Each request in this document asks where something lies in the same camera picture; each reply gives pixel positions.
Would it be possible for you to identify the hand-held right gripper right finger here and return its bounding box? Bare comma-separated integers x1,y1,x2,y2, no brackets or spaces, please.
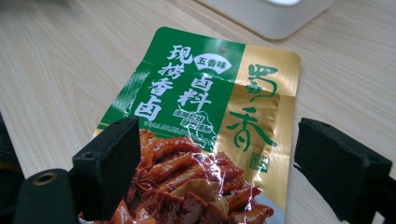
293,117,394,224

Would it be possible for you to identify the green and gold food packet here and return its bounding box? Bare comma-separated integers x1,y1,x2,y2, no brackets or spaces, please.
78,26,302,224

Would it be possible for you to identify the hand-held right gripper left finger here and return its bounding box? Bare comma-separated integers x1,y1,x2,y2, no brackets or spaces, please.
68,116,142,222

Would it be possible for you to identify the dark cloth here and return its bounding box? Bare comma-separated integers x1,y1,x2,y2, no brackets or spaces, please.
0,111,25,224

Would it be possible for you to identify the white container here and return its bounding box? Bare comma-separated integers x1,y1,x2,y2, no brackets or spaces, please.
195,0,336,41

